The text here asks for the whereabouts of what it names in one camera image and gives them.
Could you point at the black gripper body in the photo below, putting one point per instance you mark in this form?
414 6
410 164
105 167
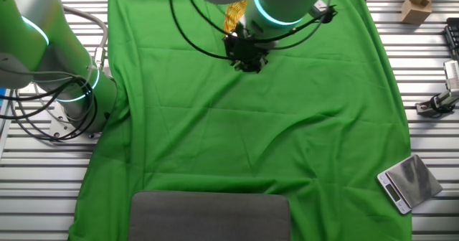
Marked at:
245 49

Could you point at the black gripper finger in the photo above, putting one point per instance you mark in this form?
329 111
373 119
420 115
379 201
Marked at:
255 66
239 63

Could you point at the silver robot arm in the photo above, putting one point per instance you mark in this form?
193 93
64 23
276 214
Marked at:
21 36

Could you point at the yellow wicker basket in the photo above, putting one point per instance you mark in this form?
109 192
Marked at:
233 15

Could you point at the green cloth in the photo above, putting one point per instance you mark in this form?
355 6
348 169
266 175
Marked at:
215 144

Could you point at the grey foam pad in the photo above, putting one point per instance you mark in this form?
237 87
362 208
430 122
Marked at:
208 216

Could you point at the wooden block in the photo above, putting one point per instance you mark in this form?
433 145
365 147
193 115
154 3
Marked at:
416 13

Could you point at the silver digital kitchen scale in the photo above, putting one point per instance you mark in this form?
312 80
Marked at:
412 180

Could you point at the black keyboard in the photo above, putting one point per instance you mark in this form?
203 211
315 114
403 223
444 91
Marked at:
453 36

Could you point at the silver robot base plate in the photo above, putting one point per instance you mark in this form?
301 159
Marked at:
61 122

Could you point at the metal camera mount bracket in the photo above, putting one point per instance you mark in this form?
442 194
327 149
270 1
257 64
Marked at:
444 99

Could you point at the white grey camera device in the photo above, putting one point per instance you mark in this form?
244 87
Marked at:
452 72

